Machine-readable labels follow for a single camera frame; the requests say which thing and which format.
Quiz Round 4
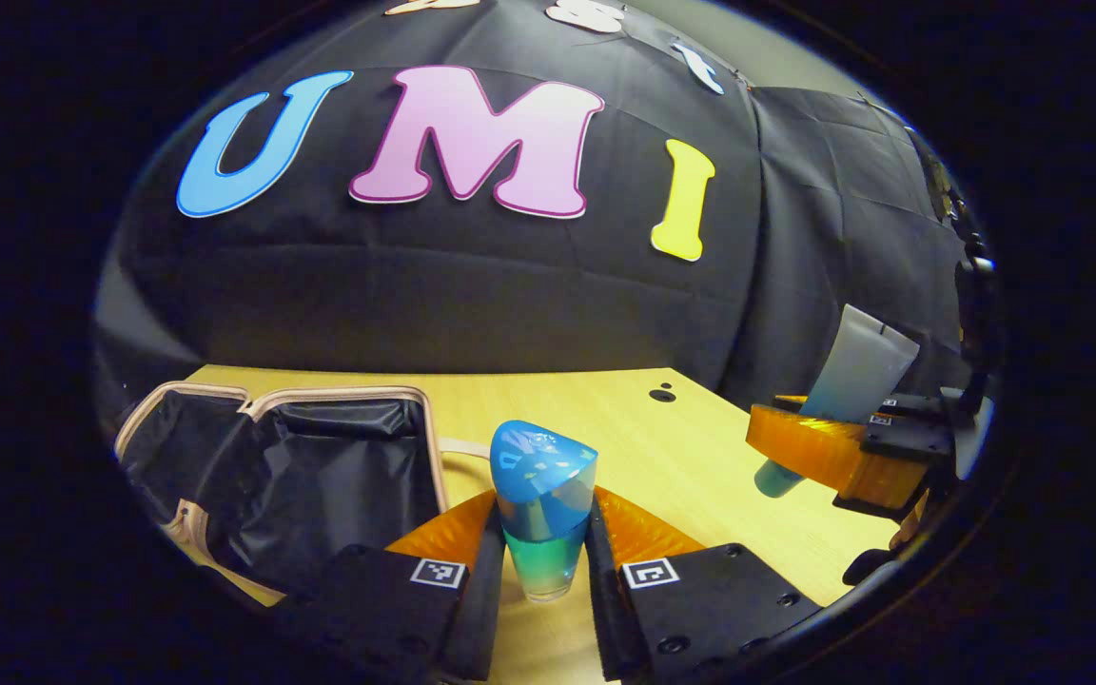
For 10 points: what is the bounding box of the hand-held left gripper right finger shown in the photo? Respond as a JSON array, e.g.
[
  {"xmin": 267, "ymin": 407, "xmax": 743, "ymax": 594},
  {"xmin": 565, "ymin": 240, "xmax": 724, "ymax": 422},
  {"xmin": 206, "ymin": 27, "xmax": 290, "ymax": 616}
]
[{"xmin": 586, "ymin": 485, "xmax": 825, "ymax": 684}]

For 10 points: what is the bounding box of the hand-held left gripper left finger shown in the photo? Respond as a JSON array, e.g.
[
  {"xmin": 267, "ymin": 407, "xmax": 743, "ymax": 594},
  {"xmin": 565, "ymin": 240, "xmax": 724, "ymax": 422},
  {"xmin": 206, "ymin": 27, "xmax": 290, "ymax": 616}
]
[{"xmin": 272, "ymin": 490, "xmax": 508, "ymax": 684}]

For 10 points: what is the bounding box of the light blue tube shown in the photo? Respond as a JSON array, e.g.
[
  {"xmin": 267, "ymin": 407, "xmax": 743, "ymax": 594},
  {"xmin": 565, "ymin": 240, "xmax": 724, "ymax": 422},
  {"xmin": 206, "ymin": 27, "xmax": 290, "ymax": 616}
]
[{"xmin": 753, "ymin": 304, "xmax": 921, "ymax": 499}]

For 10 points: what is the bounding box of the blue green bottle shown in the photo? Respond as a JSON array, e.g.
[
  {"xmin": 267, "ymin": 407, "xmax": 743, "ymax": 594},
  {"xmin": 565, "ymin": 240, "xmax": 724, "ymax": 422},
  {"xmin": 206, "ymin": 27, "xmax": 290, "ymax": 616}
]
[{"xmin": 489, "ymin": 420, "xmax": 599, "ymax": 603}]

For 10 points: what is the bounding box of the pink suitcase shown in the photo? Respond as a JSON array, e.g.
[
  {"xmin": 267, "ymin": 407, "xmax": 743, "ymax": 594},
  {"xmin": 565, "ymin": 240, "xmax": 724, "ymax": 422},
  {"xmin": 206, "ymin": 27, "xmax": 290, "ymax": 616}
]
[{"xmin": 113, "ymin": 381, "xmax": 492, "ymax": 608}]

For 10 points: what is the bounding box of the black backdrop cloth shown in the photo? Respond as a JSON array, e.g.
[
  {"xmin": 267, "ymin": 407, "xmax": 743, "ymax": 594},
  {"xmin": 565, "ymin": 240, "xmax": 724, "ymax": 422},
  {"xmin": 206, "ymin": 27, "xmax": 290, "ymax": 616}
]
[{"xmin": 91, "ymin": 0, "xmax": 996, "ymax": 448}]

